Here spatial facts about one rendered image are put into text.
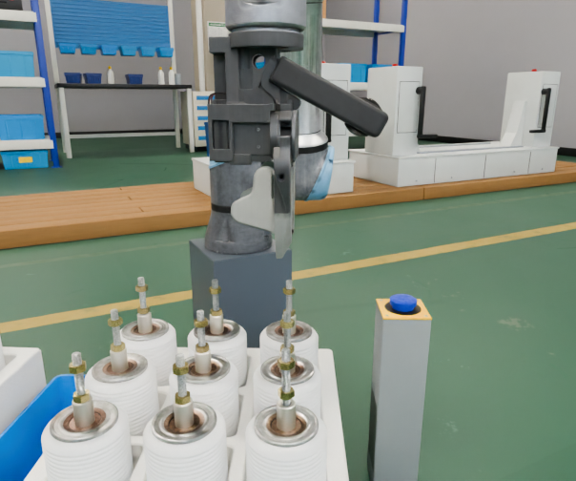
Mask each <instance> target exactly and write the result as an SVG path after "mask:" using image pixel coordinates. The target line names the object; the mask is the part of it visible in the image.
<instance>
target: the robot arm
mask: <svg viewBox="0 0 576 481"><path fill-rule="evenodd" d="M322 5H323V0H225V28H226V29H227V30H228V31H230V32H231V33H228V36H216V37H209V53H212V54H213V55H214V79H215V92H214V93H212V94H210V95H209V98H208V104H207V109H208V132H209V166H208V168H209V169H210V189H211V211H212V212H211V216H210V219H209V223H208V226H207V230H206V233H205V238H204V239H205V247H206V249H208V250H210V251H212V252H216V253H220V254H230V255H241V254H251V253H256V252H260V251H263V250H266V249H268V248H270V247H271V246H272V233H273V234H275V245H276V257H277V259H282V258H283V256H284V254H285V253H286V251H287V249H288V247H289V246H290V244H291V242H292V235H293V233H294V225H295V200H304V201H308V200H321V199H324V198H326V196H327V194H328V191H329V187H330V182H331V176H332V170H333V162H334V154H335V148H334V147H333V146H331V145H328V137H327V135H326V134H325V133H324V132H323V131H322V130H321V129H320V123H321V110H323V111H324V112H326V113H327V114H329V115H332V116H334V117H335V118H337V119H339V120H341V121H343V122H345V123H344V125H345V127H346V128H347V130H348V131H349V132H350V133H351V134H353V135H355V136H371V137H378V136H379V135H380V134H381V132H382V130H383V128H384V127H385V125H386V123H387V121H388V118H389V117H388V114H387V113H386V112H384V111H383V110H382V108H381V106H380V105H379V103H378V102H377V101H375V100H374V99H372V98H369V97H357V96H355V95H353V94H351V93H349V92H347V91H345V90H344V89H343V88H341V87H339V86H337V85H335V84H334V83H332V82H330V81H328V80H326V79H324V78H323V77H321V61H322ZM262 56H263V57H264V58H265V65H264V66H263V67H262V68H260V69H258V68H257V65H256V62H257V59H258V58H259V57H262ZM213 96H215V99H213ZM210 99H211V104H210Z"/></svg>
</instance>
